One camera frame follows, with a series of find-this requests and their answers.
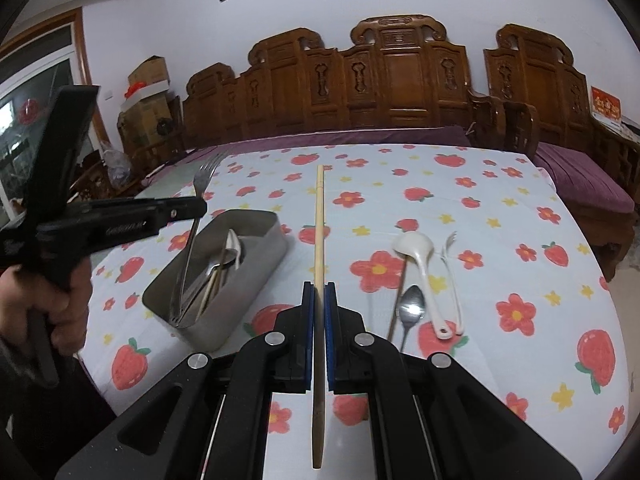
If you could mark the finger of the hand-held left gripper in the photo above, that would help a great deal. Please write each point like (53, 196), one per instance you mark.
(180, 210)

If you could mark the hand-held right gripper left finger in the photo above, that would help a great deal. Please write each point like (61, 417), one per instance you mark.
(311, 330)

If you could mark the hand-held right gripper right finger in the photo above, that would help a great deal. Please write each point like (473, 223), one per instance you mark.
(328, 340)

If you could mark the metal fork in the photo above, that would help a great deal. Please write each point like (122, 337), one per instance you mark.
(200, 185)

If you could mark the small white plastic spoon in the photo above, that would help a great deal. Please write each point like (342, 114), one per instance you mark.
(232, 245)

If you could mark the dark metal spoon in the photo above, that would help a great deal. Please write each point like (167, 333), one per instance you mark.
(225, 262)

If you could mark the dark brown chopstick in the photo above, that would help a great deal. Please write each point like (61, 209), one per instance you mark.
(397, 300)

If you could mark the rectangular metal tin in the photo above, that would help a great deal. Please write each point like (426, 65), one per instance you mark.
(235, 305)

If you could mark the bamboo chopstick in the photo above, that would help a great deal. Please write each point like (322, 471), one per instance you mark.
(212, 287)
(320, 235)

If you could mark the shiny metal spoon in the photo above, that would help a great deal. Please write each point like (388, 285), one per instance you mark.
(412, 305)

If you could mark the white soup spoon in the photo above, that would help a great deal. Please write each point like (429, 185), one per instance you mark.
(412, 246)

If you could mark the white plastic fork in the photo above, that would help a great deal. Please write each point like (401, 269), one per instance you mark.
(454, 295)

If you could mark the person's left forearm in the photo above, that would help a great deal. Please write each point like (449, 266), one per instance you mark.
(30, 425)

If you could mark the person's left hand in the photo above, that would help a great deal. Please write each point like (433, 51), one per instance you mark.
(70, 315)

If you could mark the wooden lattice chair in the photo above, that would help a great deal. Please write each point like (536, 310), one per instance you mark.
(95, 180)

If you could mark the grey plastic bag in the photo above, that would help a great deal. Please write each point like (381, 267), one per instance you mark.
(116, 162)

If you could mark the red paper decoration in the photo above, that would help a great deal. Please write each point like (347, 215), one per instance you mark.
(31, 111)

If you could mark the small black fan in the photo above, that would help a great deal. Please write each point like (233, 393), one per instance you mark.
(165, 126)

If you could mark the red orange object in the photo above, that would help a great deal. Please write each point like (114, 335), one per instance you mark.
(134, 90)

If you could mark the flat white box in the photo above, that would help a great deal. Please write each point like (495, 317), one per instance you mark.
(150, 96)

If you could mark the small cardboard box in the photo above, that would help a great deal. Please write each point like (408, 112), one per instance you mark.
(148, 72)

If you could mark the strawberry print tablecloth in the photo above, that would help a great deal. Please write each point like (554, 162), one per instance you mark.
(400, 170)

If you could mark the purple sofa cushion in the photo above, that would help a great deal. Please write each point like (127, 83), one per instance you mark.
(350, 137)

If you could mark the carved wooden sofa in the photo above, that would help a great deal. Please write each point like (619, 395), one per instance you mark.
(400, 85)

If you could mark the purple armchair cushion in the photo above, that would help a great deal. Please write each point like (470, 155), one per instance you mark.
(580, 180)

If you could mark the carved wooden armchair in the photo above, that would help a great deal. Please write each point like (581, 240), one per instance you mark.
(540, 80)

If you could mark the red desk calendar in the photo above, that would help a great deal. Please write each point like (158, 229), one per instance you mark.
(606, 105)

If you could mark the wooden door frame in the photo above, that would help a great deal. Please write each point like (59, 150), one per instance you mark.
(87, 60)

